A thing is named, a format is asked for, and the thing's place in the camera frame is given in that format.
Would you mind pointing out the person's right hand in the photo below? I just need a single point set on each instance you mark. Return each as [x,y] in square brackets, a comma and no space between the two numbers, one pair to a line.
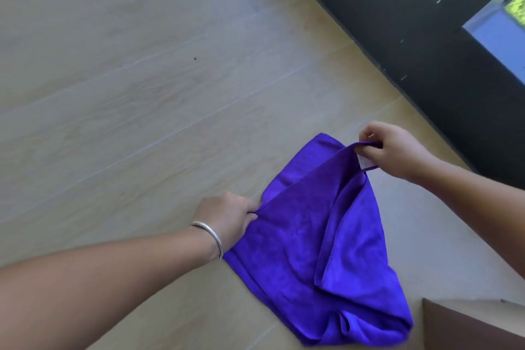
[402,153]

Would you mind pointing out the person's left hand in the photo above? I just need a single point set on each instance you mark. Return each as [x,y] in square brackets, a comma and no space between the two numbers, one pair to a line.
[225,218]

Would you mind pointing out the purple towel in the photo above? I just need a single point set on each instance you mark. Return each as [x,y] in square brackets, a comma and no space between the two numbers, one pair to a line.
[295,247]

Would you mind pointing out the person's right forearm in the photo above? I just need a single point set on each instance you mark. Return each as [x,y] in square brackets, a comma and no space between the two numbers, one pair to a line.
[484,206]

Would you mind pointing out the person's left forearm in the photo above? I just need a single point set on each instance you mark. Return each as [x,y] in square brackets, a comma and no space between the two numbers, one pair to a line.
[82,288]

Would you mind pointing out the dark framed window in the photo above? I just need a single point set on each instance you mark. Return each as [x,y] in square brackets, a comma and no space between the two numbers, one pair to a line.
[410,34]

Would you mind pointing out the brown cardboard box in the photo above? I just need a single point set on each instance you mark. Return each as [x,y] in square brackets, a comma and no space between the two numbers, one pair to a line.
[471,329]

